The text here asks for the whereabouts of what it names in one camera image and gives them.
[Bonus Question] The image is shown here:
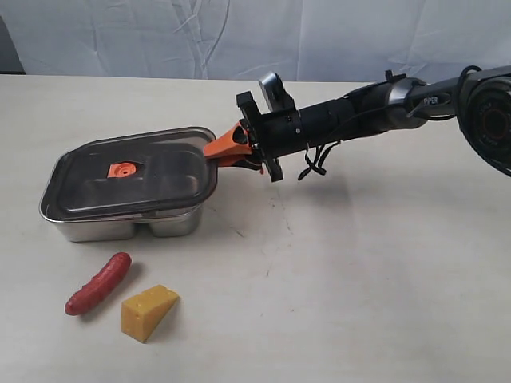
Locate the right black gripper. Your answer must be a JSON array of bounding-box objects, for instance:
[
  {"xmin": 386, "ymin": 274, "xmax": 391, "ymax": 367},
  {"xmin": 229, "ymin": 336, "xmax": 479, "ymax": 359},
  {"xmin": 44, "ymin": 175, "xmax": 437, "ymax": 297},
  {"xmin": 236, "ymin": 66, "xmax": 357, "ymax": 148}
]
[{"xmin": 204, "ymin": 91, "xmax": 303, "ymax": 182}]

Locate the dark transparent box lid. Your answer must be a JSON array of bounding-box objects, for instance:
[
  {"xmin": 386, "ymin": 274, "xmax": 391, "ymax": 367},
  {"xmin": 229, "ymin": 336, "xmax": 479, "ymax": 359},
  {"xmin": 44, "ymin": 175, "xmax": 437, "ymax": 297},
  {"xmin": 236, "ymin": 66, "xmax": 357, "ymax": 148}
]
[{"xmin": 40, "ymin": 126, "xmax": 218, "ymax": 222}]

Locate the red toy sausage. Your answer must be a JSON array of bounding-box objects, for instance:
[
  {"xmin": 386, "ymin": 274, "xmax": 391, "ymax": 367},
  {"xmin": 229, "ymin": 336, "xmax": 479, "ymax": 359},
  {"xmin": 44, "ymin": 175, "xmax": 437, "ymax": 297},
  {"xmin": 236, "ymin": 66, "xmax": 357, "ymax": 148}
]
[{"xmin": 65, "ymin": 252, "xmax": 132, "ymax": 316}]

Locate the yellow toy cheese wedge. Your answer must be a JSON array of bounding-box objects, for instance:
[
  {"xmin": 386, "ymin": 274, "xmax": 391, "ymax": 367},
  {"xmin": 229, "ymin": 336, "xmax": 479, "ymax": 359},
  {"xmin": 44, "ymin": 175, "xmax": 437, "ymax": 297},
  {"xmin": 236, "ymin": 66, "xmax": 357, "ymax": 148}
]
[{"xmin": 121, "ymin": 285, "xmax": 180, "ymax": 343}]

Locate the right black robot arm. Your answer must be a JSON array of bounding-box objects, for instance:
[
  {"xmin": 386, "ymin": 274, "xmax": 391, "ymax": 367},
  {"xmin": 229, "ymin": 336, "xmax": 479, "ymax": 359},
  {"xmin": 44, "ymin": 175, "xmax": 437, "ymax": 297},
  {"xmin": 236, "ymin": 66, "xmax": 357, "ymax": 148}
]
[{"xmin": 204, "ymin": 65, "xmax": 510, "ymax": 182}]

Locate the steel two-compartment lunch box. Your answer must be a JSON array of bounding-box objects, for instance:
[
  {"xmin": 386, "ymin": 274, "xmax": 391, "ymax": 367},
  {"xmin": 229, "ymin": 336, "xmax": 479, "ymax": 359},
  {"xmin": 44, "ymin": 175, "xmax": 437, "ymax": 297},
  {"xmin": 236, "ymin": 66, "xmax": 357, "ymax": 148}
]
[{"xmin": 39, "ymin": 200, "xmax": 203, "ymax": 243}]

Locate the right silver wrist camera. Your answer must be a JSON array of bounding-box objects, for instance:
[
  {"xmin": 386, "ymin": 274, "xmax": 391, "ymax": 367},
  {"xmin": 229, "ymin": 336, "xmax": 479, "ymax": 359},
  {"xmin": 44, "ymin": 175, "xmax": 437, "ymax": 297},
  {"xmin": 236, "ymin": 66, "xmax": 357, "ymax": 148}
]
[{"xmin": 259, "ymin": 72, "xmax": 295, "ymax": 113}]

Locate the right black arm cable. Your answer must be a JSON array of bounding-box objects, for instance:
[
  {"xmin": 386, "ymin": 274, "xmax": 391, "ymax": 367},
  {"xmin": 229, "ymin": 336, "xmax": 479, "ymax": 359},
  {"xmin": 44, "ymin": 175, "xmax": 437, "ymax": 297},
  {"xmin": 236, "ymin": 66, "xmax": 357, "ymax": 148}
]
[{"xmin": 297, "ymin": 65, "xmax": 486, "ymax": 181}]

